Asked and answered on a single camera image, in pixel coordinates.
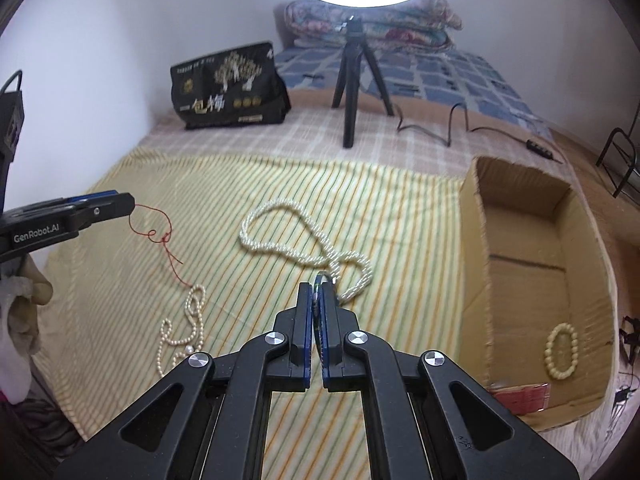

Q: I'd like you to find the folded floral quilt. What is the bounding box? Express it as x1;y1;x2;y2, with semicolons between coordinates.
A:
282;0;463;51

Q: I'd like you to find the cream bead bracelet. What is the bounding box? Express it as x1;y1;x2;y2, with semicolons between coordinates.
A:
544;322;580;380

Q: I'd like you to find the black tripod stand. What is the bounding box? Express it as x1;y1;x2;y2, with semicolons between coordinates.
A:
331;16;396;150

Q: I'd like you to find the red watch strap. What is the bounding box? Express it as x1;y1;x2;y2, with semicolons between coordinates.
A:
487;382;551;416

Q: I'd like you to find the person's left hand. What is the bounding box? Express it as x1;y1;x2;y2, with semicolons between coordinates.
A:
0;257;53;401

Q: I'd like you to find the cardboard box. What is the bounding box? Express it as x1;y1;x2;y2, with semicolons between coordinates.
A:
459;156;618;433

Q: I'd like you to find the multi-strand pearl necklace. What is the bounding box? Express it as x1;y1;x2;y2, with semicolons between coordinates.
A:
239;199;375;306

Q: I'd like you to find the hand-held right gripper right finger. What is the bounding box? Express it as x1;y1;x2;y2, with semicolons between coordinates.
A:
316;282;581;480

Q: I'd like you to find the black inline cable switch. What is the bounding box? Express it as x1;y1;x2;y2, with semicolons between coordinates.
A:
524;139;566;165

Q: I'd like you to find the blue patchwork bed sheet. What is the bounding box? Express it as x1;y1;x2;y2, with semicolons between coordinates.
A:
272;42;553;136

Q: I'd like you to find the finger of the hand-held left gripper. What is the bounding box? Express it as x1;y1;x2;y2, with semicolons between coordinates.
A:
65;192;137;236
15;190;120;214

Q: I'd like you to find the beige plaid sheet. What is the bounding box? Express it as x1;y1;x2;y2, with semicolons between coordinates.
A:
135;92;571;181

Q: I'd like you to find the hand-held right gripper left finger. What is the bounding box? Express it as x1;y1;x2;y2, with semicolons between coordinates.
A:
52;282;315;480

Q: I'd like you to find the black metal clothes rack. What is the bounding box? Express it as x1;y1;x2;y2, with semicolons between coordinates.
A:
595;127;640;198

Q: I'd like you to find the black power cable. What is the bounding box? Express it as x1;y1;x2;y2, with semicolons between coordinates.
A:
395;102;531;148

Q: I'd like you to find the red cord pearl necklace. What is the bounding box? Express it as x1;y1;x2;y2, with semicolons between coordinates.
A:
129;204;193;288

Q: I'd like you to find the black printed bag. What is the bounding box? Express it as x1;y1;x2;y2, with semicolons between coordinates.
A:
170;40;292;132

